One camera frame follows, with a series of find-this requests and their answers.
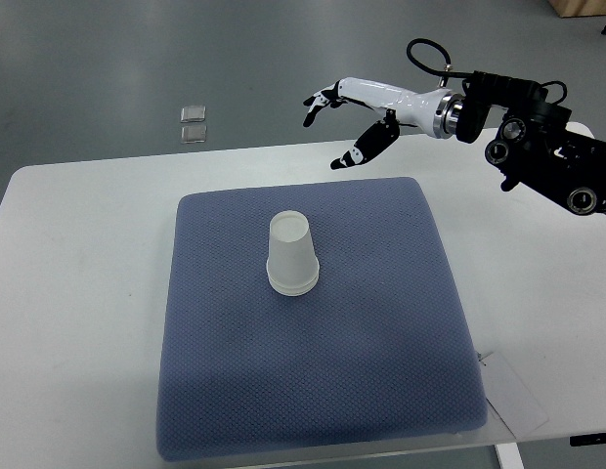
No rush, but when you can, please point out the white paper cup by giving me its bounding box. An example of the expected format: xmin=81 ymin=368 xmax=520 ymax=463
xmin=266 ymin=210 xmax=320 ymax=285
xmin=268 ymin=273 xmax=320 ymax=297

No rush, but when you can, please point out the upper metal floor plate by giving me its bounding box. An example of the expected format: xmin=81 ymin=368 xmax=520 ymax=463
xmin=180 ymin=105 xmax=206 ymax=123

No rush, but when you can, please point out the black cable loop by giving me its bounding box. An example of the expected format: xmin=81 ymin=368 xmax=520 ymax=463
xmin=406 ymin=38 xmax=475 ymax=92

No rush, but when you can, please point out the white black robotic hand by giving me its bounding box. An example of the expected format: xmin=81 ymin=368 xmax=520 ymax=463
xmin=303 ymin=77 xmax=463 ymax=170

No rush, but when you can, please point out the wooden furniture corner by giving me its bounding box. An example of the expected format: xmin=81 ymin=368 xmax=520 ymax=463
xmin=548 ymin=0 xmax=606 ymax=19

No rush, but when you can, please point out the black table control panel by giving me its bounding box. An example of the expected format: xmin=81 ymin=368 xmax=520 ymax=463
xmin=569 ymin=432 xmax=606 ymax=448

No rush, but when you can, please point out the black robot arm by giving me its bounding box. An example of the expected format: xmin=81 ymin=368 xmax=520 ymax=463
xmin=455 ymin=71 xmax=606 ymax=216

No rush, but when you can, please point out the white paper cup on cushion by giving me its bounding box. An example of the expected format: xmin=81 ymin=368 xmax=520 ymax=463
xmin=268 ymin=273 xmax=320 ymax=297

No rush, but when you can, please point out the blue mesh cushion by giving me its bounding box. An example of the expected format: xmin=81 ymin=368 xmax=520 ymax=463
xmin=156 ymin=177 xmax=488 ymax=461

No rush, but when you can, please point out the white paper tag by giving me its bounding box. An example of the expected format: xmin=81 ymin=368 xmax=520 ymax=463
xmin=479 ymin=353 xmax=549 ymax=439

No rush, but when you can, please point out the white table leg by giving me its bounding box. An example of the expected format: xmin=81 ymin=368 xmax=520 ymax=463
xmin=495 ymin=443 xmax=524 ymax=469

